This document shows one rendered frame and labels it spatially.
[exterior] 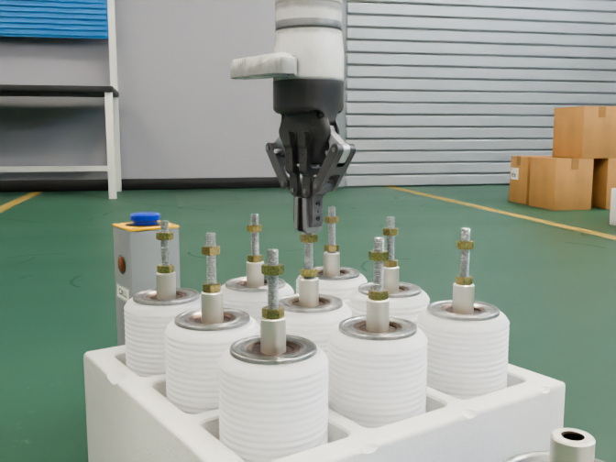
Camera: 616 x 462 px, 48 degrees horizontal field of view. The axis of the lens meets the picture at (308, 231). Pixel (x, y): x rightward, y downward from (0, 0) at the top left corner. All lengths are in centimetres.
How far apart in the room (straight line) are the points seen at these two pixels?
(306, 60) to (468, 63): 542
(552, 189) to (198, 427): 373
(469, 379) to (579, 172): 361
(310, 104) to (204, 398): 31
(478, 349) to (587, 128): 363
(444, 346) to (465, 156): 539
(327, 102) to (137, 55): 497
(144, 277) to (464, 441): 48
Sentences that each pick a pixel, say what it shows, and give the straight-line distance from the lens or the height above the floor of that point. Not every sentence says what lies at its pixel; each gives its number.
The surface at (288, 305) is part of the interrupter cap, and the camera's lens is 74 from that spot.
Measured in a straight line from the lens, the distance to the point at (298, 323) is 72.
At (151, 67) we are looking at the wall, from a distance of 564.
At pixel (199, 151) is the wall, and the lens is 562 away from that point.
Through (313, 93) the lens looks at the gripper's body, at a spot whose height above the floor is 48.
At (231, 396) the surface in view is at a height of 22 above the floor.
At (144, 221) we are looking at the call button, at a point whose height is 32.
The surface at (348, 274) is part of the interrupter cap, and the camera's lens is 91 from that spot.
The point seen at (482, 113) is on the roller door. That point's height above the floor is 62.
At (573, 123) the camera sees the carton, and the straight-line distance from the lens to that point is 436.
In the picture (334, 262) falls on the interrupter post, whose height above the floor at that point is 27.
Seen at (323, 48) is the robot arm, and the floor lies 52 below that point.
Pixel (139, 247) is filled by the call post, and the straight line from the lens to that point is 93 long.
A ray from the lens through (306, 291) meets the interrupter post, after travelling 75.
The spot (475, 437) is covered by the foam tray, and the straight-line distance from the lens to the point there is 69.
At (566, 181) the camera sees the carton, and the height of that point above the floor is 17.
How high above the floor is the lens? 44
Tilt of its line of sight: 8 degrees down
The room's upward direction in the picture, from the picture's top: straight up
